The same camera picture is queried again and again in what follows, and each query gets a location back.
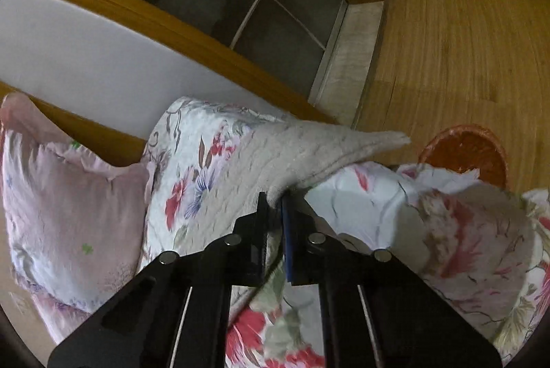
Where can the beige knitted sweater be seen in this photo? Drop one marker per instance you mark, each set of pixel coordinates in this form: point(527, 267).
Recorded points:
point(276, 157)

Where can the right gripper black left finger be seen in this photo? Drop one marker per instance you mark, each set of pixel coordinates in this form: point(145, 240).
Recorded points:
point(175, 312)

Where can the orange round basket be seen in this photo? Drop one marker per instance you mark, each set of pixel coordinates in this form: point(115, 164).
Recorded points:
point(469, 147)

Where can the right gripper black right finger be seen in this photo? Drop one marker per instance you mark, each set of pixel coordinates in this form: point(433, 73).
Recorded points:
point(375, 311)

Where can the pink floral pillow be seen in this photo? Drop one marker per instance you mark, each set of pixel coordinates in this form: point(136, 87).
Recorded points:
point(75, 223)

